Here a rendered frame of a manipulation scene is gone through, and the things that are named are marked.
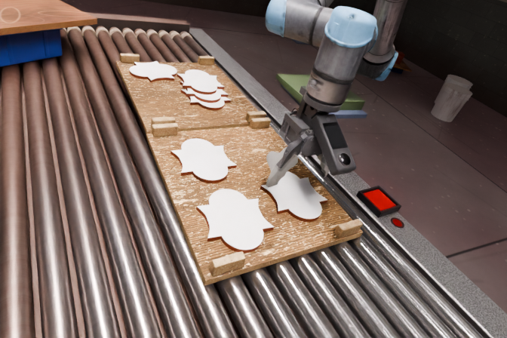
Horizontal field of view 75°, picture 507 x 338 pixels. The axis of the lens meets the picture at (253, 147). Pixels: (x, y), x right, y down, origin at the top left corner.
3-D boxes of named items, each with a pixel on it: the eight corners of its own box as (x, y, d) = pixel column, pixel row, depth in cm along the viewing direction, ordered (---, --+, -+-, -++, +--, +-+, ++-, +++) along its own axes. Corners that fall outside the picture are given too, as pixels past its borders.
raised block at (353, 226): (353, 226, 70) (358, 217, 68) (359, 233, 68) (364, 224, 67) (332, 232, 67) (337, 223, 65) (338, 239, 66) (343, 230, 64)
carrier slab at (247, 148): (268, 129, 98) (269, 124, 97) (361, 237, 70) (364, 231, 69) (145, 138, 81) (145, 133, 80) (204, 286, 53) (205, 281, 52)
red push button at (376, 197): (376, 192, 85) (378, 188, 84) (394, 209, 81) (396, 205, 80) (360, 197, 82) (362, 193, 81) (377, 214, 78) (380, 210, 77)
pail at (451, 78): (456, 114, 416) (473, 87, 395) (431, 105, 424) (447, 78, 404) (456, 106, 439) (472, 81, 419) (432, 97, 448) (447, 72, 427)
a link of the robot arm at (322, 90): (361, 84, 59) (326, 84, 55) (351, 107, 61) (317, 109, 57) (335, 66, 64) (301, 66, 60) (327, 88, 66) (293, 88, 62)
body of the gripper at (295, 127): (305, 133, 74) (324, 84, 67) (328, 157, 68) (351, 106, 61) (276, 136, 70) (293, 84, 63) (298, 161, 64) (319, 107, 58)
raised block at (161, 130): (175, 131, 83) (176, 121, 82) (177, 135, 82) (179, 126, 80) (151, 133, 80) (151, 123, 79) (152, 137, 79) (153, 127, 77)
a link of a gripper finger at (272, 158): (257, 172, 71) (287, 142, 70) (270, 191, 67) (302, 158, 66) (249, 167, 69) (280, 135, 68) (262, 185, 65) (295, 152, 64)
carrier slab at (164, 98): (214, 66, 126) (215, 62, 125) (267, 126, 99) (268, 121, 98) (115, 65, 109) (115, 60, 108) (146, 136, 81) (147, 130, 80)
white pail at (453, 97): (423, 110, 402) (440, 82, 381) (438, 109, 416) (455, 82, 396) (444, 124, 381) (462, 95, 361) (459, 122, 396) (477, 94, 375)
